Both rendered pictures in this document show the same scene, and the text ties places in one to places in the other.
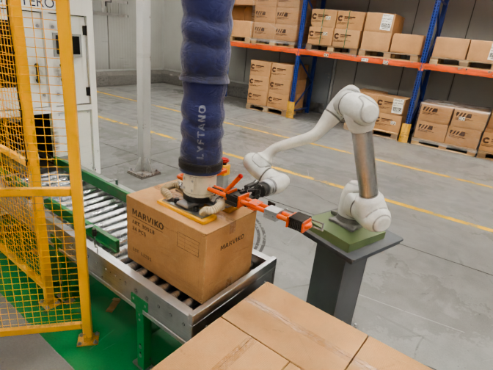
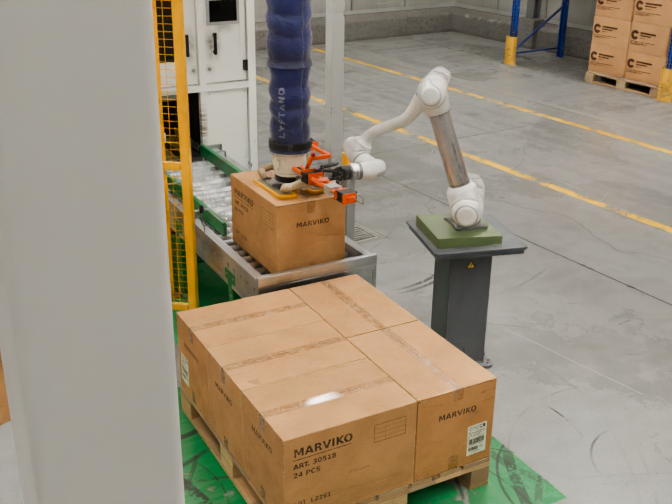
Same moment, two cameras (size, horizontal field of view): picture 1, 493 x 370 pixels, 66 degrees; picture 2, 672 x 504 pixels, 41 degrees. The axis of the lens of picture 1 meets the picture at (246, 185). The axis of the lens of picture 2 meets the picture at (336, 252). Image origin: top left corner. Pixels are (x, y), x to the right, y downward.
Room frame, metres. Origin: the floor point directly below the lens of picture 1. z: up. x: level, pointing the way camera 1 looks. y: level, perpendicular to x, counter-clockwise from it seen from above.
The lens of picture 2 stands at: (-2.13, -1.92, 2.47)
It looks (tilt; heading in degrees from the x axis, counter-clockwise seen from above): 23 degrees down; 25
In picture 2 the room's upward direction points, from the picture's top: 1 degrees clockwise
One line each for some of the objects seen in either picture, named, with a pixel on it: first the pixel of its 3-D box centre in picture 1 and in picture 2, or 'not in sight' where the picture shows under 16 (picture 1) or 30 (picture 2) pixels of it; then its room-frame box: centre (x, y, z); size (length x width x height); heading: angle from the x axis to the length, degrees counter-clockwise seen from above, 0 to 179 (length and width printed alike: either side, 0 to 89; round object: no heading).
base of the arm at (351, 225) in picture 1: (346, 217); (464, 217); (2.14, -0.64, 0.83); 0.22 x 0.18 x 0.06; 43
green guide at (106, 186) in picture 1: (111, 185); (249, 178); (2.78, 1.07, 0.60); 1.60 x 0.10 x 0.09; 54
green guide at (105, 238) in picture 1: (43, 204); (173, 189); (2.35, 1.39, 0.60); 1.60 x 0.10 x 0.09; 54
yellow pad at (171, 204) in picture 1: (185, 206); (274, 185); (1.76, 0.30, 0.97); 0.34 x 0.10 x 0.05; 55
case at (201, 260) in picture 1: (189, 234); (286, 218); (1.88, 0.29, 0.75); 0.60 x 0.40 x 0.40; 55
